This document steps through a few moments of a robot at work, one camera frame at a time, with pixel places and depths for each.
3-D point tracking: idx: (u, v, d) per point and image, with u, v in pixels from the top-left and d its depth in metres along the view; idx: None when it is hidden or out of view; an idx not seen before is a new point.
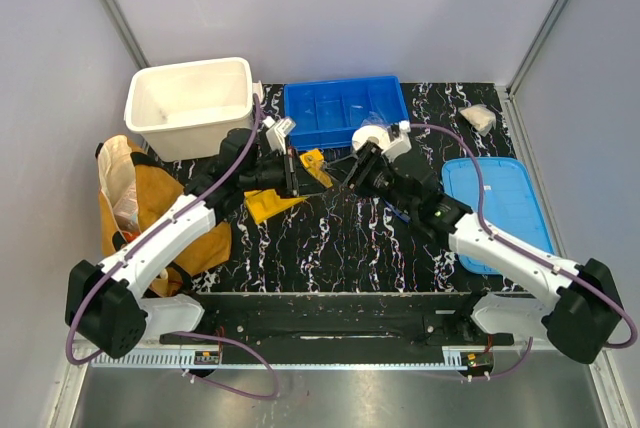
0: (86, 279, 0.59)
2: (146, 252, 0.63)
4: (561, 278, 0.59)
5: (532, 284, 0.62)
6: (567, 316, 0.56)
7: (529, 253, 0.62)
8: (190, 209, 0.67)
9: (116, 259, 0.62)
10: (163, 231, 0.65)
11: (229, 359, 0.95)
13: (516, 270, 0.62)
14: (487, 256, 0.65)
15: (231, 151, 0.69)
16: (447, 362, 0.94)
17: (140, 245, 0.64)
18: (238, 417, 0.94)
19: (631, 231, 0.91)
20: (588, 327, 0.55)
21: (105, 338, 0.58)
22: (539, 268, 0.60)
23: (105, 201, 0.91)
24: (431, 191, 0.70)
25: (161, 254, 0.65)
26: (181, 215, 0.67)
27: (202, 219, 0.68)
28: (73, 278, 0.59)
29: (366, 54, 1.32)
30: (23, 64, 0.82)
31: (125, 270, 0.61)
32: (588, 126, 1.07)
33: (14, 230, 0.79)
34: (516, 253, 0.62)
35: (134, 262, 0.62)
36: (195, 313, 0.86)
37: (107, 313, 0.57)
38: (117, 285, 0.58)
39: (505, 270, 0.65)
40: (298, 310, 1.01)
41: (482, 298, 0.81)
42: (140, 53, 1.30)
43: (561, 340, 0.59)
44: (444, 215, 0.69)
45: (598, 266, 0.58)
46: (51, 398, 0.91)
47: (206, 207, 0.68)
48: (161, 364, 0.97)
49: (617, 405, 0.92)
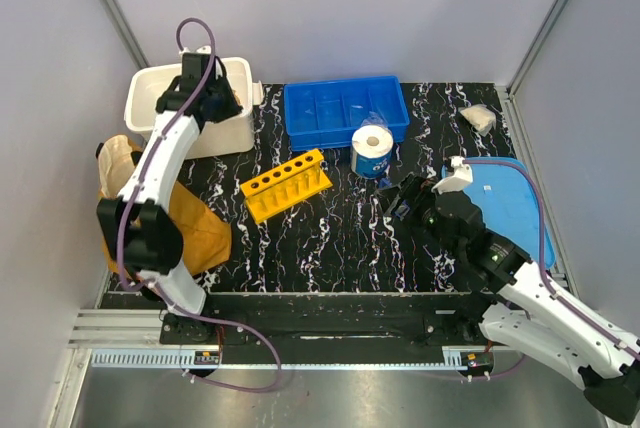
0: (115, 212, 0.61)
2: (155, 171, 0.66)
4: (623, 354, 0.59)
5: (588, 353, 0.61)
6: (630, 396, 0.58)
7: (595, 323, 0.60)
8: (175, 123, 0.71)
9: (132, 184, 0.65)
10: (160, 150, 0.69)
11: (229, 359, 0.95)
13: (577, 337, 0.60)
14: (544, 314, 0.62)
15: (195, 61, 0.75)
16: (447, 362, 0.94)
17: (146, 168, 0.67)
18: (238, 417, 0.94)
19: (631, 231, 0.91)
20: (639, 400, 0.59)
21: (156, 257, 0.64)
22: (602, 340, 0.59)
23: (106, 201, 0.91)
24: (478, 230, 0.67)
25: (168, 170, 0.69)
26: (169, 130, 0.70)
27: (187, 128, 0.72)
28: (103, 216, 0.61)
29: (366, 54, 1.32)
30: (23, 63, 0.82)
31: (146, 191, 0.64)
32: (588, 126, 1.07)
33: (14, 229, 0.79)
34: (577, 319, 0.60)
35: (149, 182, 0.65)
36: (199, 296, 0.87)
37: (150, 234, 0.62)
38: (146, 203, 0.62)
39: (556, 329, 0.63)
40: (298, 310, 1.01)
41: (496, 309, 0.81)
42: (140, 53, 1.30)
43: (601, 400, 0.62)
44: (501, 259, 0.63)
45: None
46: (52, 398, 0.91)
47: (187, 118, 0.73)
48: (161, 364, 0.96)
49: None
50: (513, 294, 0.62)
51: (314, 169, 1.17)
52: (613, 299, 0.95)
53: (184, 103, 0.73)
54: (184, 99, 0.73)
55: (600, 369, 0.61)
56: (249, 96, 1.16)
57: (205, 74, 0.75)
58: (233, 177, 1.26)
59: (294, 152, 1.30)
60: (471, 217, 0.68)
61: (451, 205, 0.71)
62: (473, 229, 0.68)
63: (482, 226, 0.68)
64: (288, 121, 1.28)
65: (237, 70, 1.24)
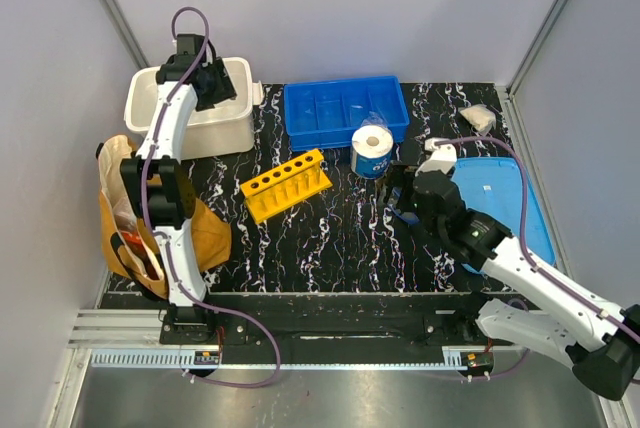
0: (137, 169, 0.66)
2: (166, 132, 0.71)
4: (606, 323, 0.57)
5: (572, 325, 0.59)
6: (612, 366, 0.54)
7: (575, 294, 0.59)
8: (176, 90, 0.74)
9: (149, 145, 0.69)
10: (166, 115, 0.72)
11: (229, 359, 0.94)
13: (559, 308, 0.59)
14: (527, 289, 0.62)
15: (189, 41, 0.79)
16: (447, 362, 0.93)
17: (158, 129, 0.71)
18: (239, 418, 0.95)
19: (631, 231, 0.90)
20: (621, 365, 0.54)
21: (177, 206, 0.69)
22: (585, 310, 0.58)
23: (105, 201, 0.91)
24: (457, 207, 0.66)
25: (176, 134, 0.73)
26: (172, 97, 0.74)
27: (189, 95, 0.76)
28: (126, 174, 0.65)
29: (366, 54, 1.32)
30: (23, 64, 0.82)
31: (162, 151, 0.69)
32: (588, 126, 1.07)
33: (14, 229, 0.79)
34: (557, 291, 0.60)
35: (162, 143, 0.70)
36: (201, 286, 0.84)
37: (171, 186, 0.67)
38: (164, 159, 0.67)
39: (540, 302, 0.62)
40: (298, 310, 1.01)
41: (492, 303, 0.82)
42: (140, 53, 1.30)
43: (588, 379, 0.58)
44: (481, 235, 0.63)
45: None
46: (51, 398, 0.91)
47: (187, 87, 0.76)
48: (161, 364, 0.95)
49: (616, 405, 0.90)
50: (495, 269, 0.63)
51: (314, 169, 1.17)
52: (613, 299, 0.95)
53: (182, 74, 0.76)
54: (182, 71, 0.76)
55: (584, 340, 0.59)
56: (248, 95, 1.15)
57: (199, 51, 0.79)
58: (233, 177, 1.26)
59: (295, 152, 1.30)
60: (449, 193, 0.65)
61: (425, 181, 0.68)
62: (451, 204, 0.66)
63: (460, 202, 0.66)
64: (289, 121, 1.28)
65: (237, 70, 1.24)
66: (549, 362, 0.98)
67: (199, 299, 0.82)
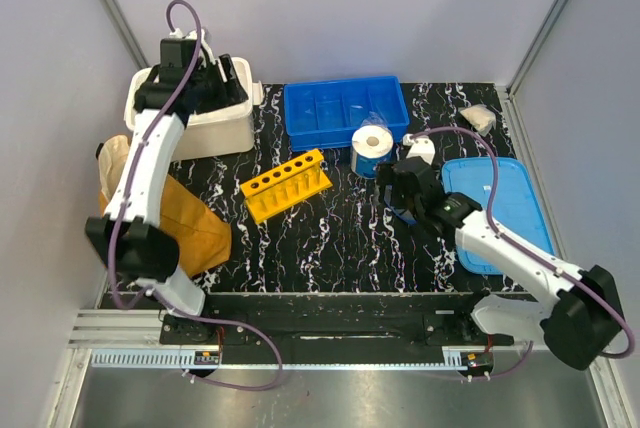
0: (104, 230, 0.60)
2: (141, 182, 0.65)
4: (562, 280, 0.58)
5: (533, 286, 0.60)
6: (566, 320, 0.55)
7: (534, 254, 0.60)
8: (155, 127, 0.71)
9: (119, 200, 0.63)
10: (143, 159, 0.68)
11: (229, 359, 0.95)
13: (518, 269, 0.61)
14: (493, 254, 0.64)
15: (174, 49, 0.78)
16: (447, 362, 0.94)
17: (132, 177, 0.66)
18: (238, 418, 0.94)
19: (632, 231, 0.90)
20: (585, 331, 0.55)
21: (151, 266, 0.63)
22: (542, 269, 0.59)
23: (105, 200, 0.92)
24: (432, 186, 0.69)
25: (153, 180, 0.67)
26: (150, 135, 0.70)
27: (170, 129, 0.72)
28: (92, 235, 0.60)
29: (366, 54, 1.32)
30: (24, 64, 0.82)
31: (133, 206, 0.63)
32: (588, 126, 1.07)
33: (14, 228, 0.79)
34: (518, 252, 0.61)
35: (136, 196, 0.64)
36: (198, 298, 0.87)
37: (142, 248, 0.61)
38: (135, 219, 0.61)
39: (505, 268, 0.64)
40: (298, 310, 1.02)
41: (486, 298, 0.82)
42: (140, 53, 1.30)
43: (558, 342, 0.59)
44: (454, 209, 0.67)
45: (600, 272, 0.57)
46: (52, 398, 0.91)
47: (167, 120, 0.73)
48: (161, 364, 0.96)
49: (616, 405, 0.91)
50: (464, 239, 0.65)
51: (314, 169, 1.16)
52: None
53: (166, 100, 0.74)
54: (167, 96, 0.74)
55: (546, 301, 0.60)
56: (249, 96, 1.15)
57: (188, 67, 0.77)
58: (233, 177, 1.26)
59: (294, 152, 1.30)
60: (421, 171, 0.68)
61: (405, 162, 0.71)
62: (425, 182, 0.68)
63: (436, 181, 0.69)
64: (289, 121, 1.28)
65: None
66: (550, 362, 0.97)
67: (197, 315, 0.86)
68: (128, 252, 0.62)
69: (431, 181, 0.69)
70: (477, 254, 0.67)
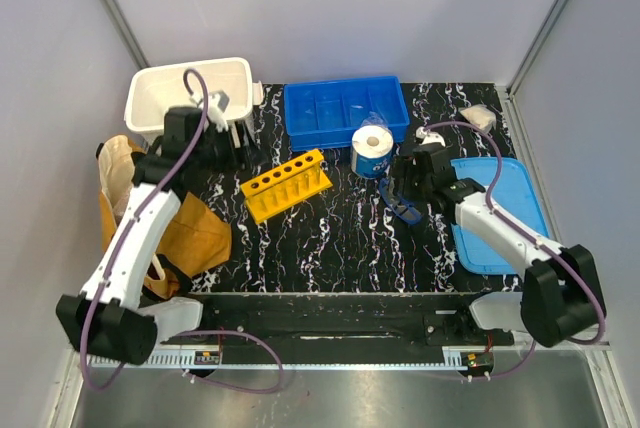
0: (76, 312, 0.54)
2: (123, 261, 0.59)
4: (540, 251, 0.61)
5: (513, 257, 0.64)
6: (534, 285, 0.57)
7: (519, 228, 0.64)
8: (150, 201, 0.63)
9: (97, 280, 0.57)
10: (131, 235, 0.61)
11: (229, 359, 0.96)
13: (503, 240, 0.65)
14: (484, 228, 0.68)
15: (179, 123, 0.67)
16: (447, 362, 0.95)
17: (116, 256, 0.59)
18: (238, 417, 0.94)
19: (633, 231, 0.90)
20: (553, 300, 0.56)
21: (122, 353, 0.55)
22: (523, 241, 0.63)
23: (105, 201, 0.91)
24: (444, 169, 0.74)
25: (139, 260, 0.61)
26: (143, 210, 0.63)
27: (165, 206, 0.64)
28: (62, 315, 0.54)
29: (366, 54, 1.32)
30: (24, 64, 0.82)
31: (111, 288, 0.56)
32: (589, 126, 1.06)
33: (14, 229, 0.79)
34: (504, 226, 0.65)
35: (116, 277, 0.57)
36: (194, 310, 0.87)
37: (113, 334, 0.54)
38: (112, 303, 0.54)
39: (494, 243, 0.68)
40: (298, 310, 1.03)
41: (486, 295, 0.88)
42: (140, 54, 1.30)
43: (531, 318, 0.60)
44: (459, 189, 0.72)
45: (582, 251, 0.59)
46: (52, 398, 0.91)
47: (164, 195, 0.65)
48: (161, 364, 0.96)
49: (617, 405, 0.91)
50: (462, 214, 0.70)
51: (315, 169, 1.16)
52: (615, 299, 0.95)
53: (162, 176, 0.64)
54: (165, 170, 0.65)
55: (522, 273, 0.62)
56: (249, 95, 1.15)
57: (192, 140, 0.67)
58: (233, 177, 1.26)
59: (295, 152, 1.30)
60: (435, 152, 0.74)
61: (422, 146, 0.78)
62: (439, 163, 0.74)
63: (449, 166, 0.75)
64: (289, 121, 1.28)
65: (237, 70, 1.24)
66: (549, 362, 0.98)
67: (192, 329, 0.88)
68: (99, 335, 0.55)
69: (444, 163, 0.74)
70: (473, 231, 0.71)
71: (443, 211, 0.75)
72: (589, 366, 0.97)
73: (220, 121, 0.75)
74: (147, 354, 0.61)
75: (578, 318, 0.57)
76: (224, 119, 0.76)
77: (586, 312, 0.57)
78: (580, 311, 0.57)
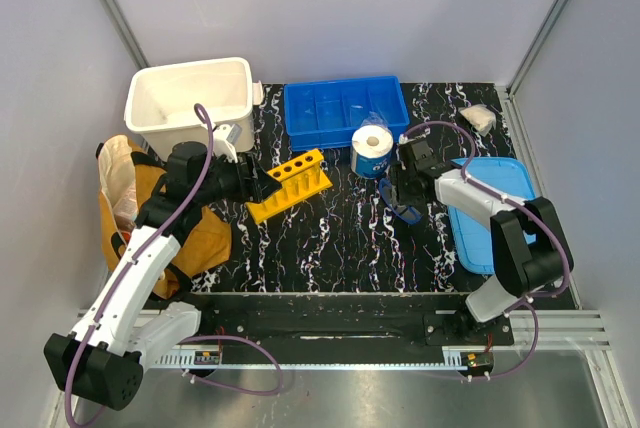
0: (64, 352, 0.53)
2: (116, 305, 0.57)
4: (505, 205, 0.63)
5: (485, 216, 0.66)
6: (497, 232, 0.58)
7: (487, 187, 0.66)
8: (150, 243, 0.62)
9: (88, 323, 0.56)
10: (127, 277, 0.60)
11: (229, 359, 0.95)
13: (475, 203, 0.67)
14: (459, 197, 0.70)
15: (180, 166, 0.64)
16: (447, 362, 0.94)
17: (109, 299, 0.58)
18: (239, 418, 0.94)
19: (632, 231, 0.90)
20: (518, 246, 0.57)
21: (105, 398, 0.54)
22: (490, 199, 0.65)
23: (105, 201, 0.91)
24: (425, 155, 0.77)
25: (133, 303, 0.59)
26: (141, 253, 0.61)
27: (164, 250, 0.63)
28: (49, 355, 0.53)
29: (366, 54, 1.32)
30: (24, 64, 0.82)
31: (100, 332, 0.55)
32: (588, 127, 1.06)
33: (14, 229, 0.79)
34: (476, 189, 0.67)
35: (107, 321, 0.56)
36: (189, 316, 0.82)
37: (96, 378, 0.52)
38: (98, 348, 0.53)
39: (472, 211, 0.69)
40: (298, 310, 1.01)
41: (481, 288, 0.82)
42: (140, 54, 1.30)
43: (502, 271, 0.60)
44: (439, 168, 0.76)
45: (546, 201, 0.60)
46: (52, 398, 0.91)
47: (165, 238, 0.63)
48: (161, 364, 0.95)
49: (616, 404, 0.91)
50: (441, 189, 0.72)
51: (314, 169, 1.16)
52: (615, 299, 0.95)
53: (164, 220, 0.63)
54: (167, 212, 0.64)
55: None
56: (249, 96, 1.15)
57: (195, 181, 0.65)
58: None
59: (294, 152, 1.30)
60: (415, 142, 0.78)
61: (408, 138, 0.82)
62: (419, 151, 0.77)
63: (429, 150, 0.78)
64: (289, 121, 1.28)
65: (237, 70, 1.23)
66: (549, 362, 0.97)
67: (192, 333, 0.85)
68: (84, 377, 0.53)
69: (425, 151, 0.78)
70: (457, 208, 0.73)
71: (425, 191, 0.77)
72: (589, 366, 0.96)
73: (230, 153, 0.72)
74: (136, 390, 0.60)
75: (546, 266, 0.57)
76: (233, 151, 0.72)
77: (555, 263, 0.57)
78: (549, 259, 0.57)
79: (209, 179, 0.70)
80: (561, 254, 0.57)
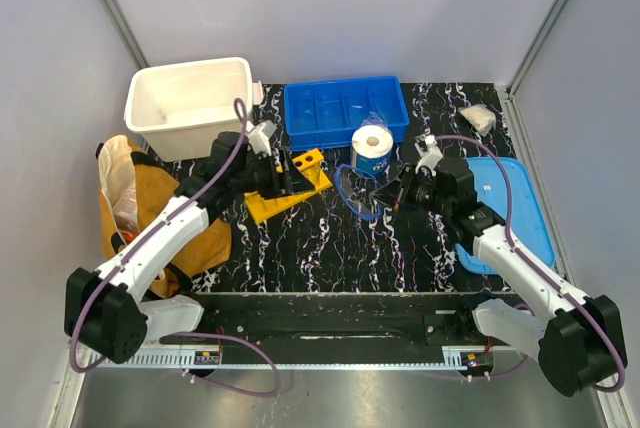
0: (84, 286, 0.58)
2: (143, 254, 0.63)
4: (564, 301, 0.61)
5: (535, 301, 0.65)
6: (557, 337, 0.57)
7: (543, 274, 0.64)
8: (184, 210, 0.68)
9: (114, 263, 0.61)
10: (158, 234, 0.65)
11: (229, 359, 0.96)
13: (524, 282, 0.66)
14: (502, 265, 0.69)
15: (222, 150, 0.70)
16: (447, 362, 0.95)
17: (137, 247, 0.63)
18: (238, 418, 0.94)
19: (632, 231, 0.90)
20: (576, 354, 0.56)
21: (107, 347, 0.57)
22: (546, 288, 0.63)
23: (105, 201, 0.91)
24: (467, 194, 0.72)
25: (157, 258, 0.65)
26: (175, 216, 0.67)
27: (196, 219, 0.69)
28: (70, 287, 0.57)
29: (366, 54, 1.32)
30: (23, 64, 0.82)
31: (123, 274, 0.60)
32: (588, 126, 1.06)
33: (13, 229, 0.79)
34: (529, 270, 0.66)
35: (131, 266, 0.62)
36: (193, 313, 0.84)
37: (107, 320, 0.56)
38: (116, 289, 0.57)
39: (516, 285, 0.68)
40: (298, 310, 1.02)
41: (492, 305, 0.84)
42: (139, 53, 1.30)
43: (550, 363, 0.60)
44: (478, 219, 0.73)
45: (607, 303, 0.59)
46: (51, 398, 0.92)
47: (199, 207, 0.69)
48: (160, 364, 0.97)
49: (616, 404, 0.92)
50: (480, 248, 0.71)
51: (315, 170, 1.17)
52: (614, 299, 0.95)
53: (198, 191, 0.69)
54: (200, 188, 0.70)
55: (543, 316, 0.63)
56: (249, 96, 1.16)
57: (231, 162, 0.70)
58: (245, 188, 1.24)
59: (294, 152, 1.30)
60: (463, 179, 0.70)
61: (448, 163, 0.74)
62: (461, 190, 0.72)
63: (475, 194, 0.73)
64: (289, 121, 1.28)
65: (237, 70, 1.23)
66: None
67: (190, 331, 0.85)
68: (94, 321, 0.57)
69: (467, 189, 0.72)
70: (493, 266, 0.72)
71: (459, 240, 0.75)
72: None
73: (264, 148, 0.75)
74: (135, 349, 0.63)
75: (598, 368, 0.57)
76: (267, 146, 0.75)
77: (607, 363, 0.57)
78: (602, 362, 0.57)
79: (245, 169, 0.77)
80: (619, 363, 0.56)
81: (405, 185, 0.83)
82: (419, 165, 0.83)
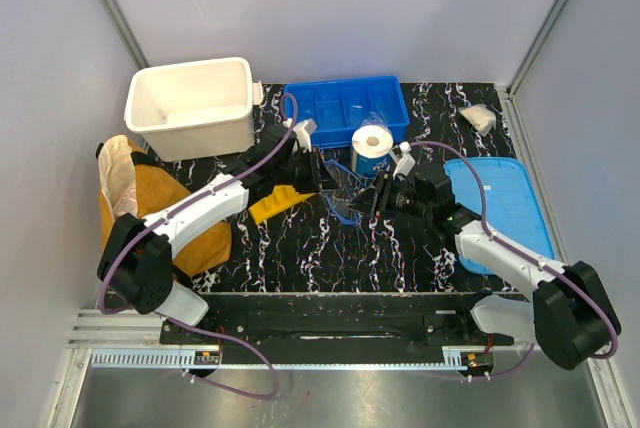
0: (129, 230, 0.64)
2: (186, 213, 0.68)
4: (544, 274, 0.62)
5: (519, 281, 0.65)
6: (544, 308, 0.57)
7: (520, 251, 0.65)
8: (229, 185, 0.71)
9: (159, 215, 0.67)
10: (201, 201, 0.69)
11: (229, 359, 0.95)
13: (508, 266, 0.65)
14: (484, 255, 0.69)
15: (269, 139, 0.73)
16: (447, 362, 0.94)
17: (181, 207, 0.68)
18: (238, 418, 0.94)
19: (631, 231, 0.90)
20: (565, 322, 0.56)
21: (135, 291, 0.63)
22: (526, 265, 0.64)
23: (105, 201, 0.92)
24: (447, 199, 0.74)
25: (196, 222, 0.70)
26: (220, 189, 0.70)
27: (237, 197, 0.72)
28: (116, 228, 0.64)
29: (366, 54, 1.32)
30: (23, 64, 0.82)
31: (166, 227, 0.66)
32: (588, 126, 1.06)
33: (13, 228, 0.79)
34: (509, 252, 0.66)
35: (175, 222, 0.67)
36: (201, 309, 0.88)
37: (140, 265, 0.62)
38: (157, 238, 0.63)
39: (501, 271, 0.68)
40: (298, 310, 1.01)
41: (488, 300, 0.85)
42: (139, 53, 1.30)
43: (548, 341, 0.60)
44: (456, 219, 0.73)
45: (585, 268, 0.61)
46: (51, 398, 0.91)
47: (242, 187, 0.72)
48: (160, 364, 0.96)
49: (616, 404, 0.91)
50: (463, 245, 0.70)
51: None
52: (611, 300, 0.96)
53: (243, 172, 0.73)
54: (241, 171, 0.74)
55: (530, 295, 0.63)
56: (249, 95, 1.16)
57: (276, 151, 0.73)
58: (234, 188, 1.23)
59: None
60: (441, 183, 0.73)
61: (426, 171, 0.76)
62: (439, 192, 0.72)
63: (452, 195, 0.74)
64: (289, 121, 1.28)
65: (237, 70, 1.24)
66: (549, 363, 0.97)
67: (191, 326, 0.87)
68: (128, 266, 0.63)
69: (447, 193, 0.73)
70: (477, 261, 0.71)
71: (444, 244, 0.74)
72: (589, 366, 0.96)
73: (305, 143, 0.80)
74: (156, 303, 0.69)
75: (594, 335, 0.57)
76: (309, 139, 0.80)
77: (599, 329, 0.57)
78: (594, 327, 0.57)
79: (288, 163, 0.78)
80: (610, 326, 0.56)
81: (384, 191, 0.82)
82: (397, 172, 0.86)
